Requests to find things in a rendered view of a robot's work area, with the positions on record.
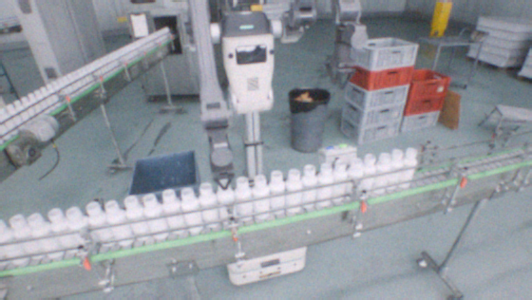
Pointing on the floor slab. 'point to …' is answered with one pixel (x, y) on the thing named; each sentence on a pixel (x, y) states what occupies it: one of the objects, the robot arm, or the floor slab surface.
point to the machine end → (163, 11)
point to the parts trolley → (451, 54)
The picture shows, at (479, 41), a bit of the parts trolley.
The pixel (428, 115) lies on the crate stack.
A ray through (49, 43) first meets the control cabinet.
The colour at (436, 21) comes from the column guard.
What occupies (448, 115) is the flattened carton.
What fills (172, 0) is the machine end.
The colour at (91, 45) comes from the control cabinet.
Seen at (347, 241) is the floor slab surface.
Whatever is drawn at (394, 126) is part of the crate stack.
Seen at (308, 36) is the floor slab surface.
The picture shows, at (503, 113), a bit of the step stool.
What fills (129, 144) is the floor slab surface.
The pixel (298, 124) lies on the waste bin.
